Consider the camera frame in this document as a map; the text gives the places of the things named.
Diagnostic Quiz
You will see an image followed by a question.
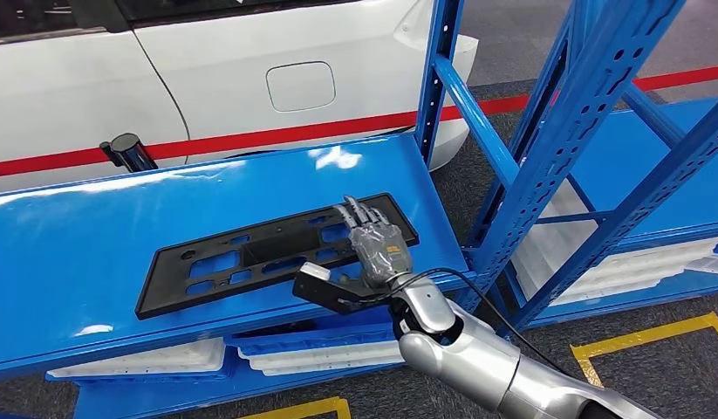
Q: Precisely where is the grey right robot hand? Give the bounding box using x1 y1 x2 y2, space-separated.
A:
333 195 414 289

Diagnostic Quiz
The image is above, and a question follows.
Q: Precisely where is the black plastic plate bracket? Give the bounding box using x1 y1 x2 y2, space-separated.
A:
133 192 421 321

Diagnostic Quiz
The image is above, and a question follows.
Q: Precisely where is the blue metal shelf rack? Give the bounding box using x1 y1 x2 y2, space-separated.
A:
480 0 718 331
0 0 687 419

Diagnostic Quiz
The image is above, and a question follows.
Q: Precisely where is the white plastic crate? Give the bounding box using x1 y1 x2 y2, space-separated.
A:
46 337 227 380
511 182 718 278
557 263 707 303
247 349 403 371
236 338 405 362
685 254 718 278
258 358 401 378

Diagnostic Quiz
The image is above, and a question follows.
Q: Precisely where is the red barrier belt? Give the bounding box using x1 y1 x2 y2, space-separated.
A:
0 65 718 179

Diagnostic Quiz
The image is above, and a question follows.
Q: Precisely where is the white car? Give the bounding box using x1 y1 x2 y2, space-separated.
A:
0 0 480 195

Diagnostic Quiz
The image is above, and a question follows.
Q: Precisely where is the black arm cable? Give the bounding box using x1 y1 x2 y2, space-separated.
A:
370 266 573 377

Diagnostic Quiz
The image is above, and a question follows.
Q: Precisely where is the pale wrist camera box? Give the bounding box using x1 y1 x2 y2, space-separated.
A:
291 261 388 316

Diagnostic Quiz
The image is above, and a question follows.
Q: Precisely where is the black stanchion post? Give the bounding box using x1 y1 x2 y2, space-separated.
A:
99 133 159 174

